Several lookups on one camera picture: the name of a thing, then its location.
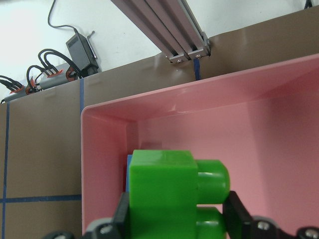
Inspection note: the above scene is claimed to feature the aluminium frame post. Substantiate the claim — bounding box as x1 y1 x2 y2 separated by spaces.
113 0 211 64

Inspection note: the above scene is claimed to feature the blue toy block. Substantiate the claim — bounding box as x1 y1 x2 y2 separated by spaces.
125 154 133 192

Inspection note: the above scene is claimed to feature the pink plastic box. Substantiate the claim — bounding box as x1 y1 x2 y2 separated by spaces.
81 54 319 233

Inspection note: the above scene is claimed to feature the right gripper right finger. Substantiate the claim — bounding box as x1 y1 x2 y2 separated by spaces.
222 191 279 239

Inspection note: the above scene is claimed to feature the black power adapter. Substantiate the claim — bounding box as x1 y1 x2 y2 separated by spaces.
66 33 99 77

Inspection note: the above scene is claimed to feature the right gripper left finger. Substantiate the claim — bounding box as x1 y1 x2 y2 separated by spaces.
84 192 130 239

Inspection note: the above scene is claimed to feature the green toy block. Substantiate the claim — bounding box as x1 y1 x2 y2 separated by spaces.
129 149 230 239

